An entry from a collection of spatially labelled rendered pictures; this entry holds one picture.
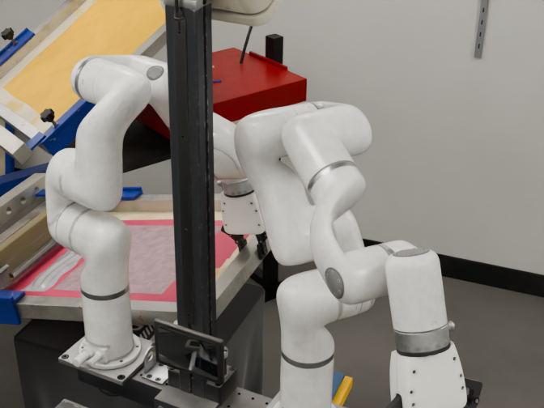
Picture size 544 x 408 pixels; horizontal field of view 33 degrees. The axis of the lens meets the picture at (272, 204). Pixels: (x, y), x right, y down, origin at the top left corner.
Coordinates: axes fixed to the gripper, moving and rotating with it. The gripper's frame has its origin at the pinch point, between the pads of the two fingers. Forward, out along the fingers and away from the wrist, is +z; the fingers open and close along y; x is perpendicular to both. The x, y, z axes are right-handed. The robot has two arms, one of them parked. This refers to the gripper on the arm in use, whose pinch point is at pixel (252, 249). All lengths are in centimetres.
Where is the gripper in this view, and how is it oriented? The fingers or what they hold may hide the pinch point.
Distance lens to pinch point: 211.5
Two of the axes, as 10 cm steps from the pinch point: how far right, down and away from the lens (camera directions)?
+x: 3.7, -4.3, 8.3
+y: 9.1, -0.1, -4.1
